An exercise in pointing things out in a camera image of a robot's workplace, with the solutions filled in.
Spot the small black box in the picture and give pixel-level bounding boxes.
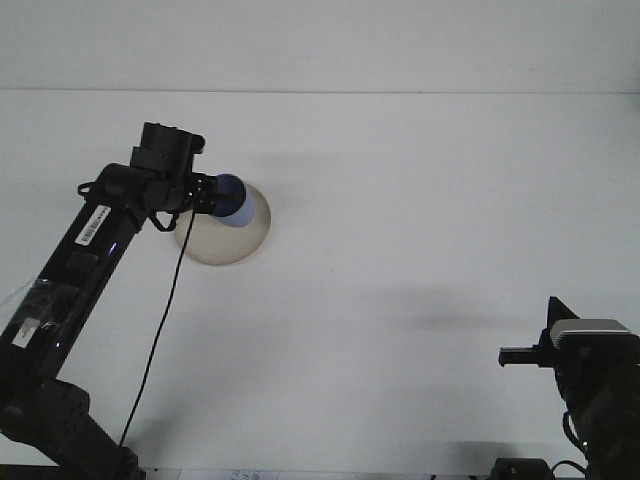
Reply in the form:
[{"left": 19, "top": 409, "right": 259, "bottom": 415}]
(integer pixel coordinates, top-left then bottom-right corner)
[{"left": 492, "top": 457, "right": 551, "bottom": 480}]

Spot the pale round plate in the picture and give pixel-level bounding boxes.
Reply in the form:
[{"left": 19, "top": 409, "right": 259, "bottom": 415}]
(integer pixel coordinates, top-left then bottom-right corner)
[{"left": 173, "top": 182, "right": 274, "bottom": 267}]

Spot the pale blue cup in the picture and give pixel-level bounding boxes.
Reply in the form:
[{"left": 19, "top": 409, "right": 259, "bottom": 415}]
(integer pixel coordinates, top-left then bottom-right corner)
[{"left": 214, "top": 172, "right": 257, "bottom": 229}]

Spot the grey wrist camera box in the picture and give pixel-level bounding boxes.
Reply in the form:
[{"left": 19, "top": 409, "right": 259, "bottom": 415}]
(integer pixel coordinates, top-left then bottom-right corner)
[{"left": 548, "top": 318, "right": 635, "bottom": 351}]

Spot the short braided black cable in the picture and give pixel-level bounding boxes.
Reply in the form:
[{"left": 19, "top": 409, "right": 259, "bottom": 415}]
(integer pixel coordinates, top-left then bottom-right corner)
[{"left": 148, "top": 209, "right": 182, "bottom": 233}]

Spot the long black arm cable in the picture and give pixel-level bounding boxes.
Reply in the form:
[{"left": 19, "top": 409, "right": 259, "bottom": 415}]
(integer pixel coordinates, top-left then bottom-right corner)
[
  {"left": 560, "top": 409, "right": 590, "bottom": 451},
  {"left": 118, "top": 209, "right": 197, "bottom": 447}
]

